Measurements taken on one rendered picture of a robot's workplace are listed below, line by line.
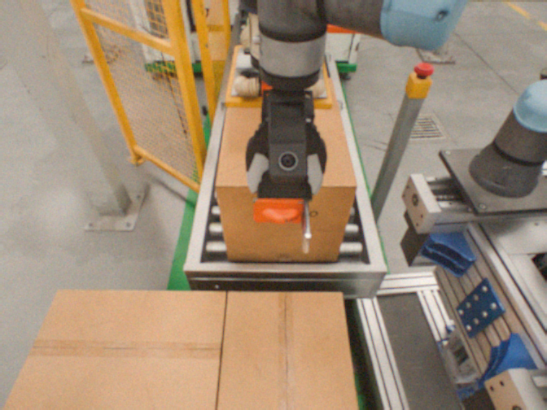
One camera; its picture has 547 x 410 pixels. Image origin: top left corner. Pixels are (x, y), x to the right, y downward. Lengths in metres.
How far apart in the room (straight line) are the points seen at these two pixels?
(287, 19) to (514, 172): 0.70
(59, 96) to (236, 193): 1.04
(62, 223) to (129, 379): 1.43
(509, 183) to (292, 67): 0.68
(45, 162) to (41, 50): 1.37
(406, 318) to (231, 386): 0.85
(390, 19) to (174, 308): 1.09
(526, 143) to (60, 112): 1.71
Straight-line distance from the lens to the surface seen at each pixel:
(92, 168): 2.02
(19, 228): 2.54
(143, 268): 2.02
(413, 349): 1.61
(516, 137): 0.91
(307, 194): 0.51
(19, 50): 1.73
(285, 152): 0.40
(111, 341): 1.26
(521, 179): 0.96
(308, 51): 0.39
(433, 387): 1.59
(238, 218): 1.07
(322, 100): 0.97
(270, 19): 0.38
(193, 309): 1.22
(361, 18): 0.34
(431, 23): 0.32
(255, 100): 0.96
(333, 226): 1.12
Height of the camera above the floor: 1.64
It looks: 49 degrees down
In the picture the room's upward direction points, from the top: straight up
